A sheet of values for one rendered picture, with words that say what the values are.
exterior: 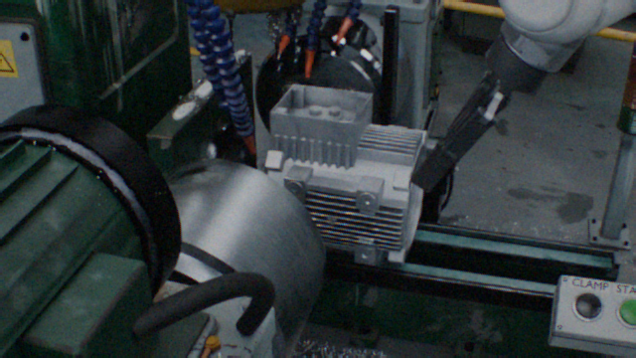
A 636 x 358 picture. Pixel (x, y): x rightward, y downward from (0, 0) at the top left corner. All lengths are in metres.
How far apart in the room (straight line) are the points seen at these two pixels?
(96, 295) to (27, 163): 0.12
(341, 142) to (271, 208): 0.22
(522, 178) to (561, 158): 0.14
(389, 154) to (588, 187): 0.68
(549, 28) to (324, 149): 0.46
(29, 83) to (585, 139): 1.25
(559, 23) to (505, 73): 0.24
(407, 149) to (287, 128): 0.17
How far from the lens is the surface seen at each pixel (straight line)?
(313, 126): 1.02
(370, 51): 1.26
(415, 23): 1.45
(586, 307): 0.86
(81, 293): 0.47
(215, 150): 1.10
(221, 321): 0.67
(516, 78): 0.89
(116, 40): 1.09
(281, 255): 0.81
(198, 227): 0.78
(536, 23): 0.66
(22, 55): 1.02
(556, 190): 1.58
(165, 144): 1.00
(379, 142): 1.04
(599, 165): 1.71
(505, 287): 1.09
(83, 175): 0.53
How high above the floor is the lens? 1.60
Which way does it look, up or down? 31 degrees down
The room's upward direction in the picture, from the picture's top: straight up
